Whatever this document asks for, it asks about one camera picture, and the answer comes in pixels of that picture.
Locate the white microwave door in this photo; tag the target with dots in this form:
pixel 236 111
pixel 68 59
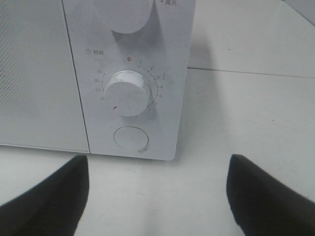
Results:
pixel 40 105

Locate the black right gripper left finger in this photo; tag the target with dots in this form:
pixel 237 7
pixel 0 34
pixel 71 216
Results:
pixel 53 207

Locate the white microwave oven body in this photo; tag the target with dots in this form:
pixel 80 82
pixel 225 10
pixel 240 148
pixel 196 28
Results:
pixel 159 51

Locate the white microwave knob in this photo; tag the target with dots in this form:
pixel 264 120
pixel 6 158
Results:
pixel 124 16
pixel 127 93

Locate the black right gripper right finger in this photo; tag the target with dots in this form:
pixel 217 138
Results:
pixel 263 206

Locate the white round door release button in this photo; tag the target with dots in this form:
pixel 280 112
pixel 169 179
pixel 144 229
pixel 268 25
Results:
pixel 131 138

